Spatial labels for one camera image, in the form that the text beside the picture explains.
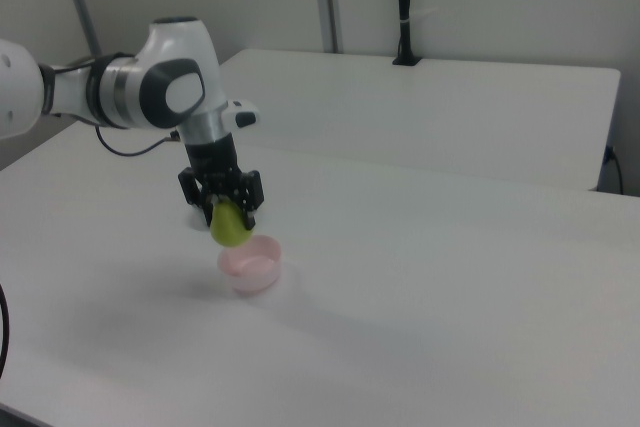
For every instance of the green pear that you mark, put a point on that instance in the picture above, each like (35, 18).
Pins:
(227, 232)

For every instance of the pink plastic bowl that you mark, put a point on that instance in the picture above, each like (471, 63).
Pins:
(255, 272)

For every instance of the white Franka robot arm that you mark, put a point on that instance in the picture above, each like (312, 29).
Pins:
(175, 47)

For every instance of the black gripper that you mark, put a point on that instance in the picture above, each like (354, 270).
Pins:
(215, 162)

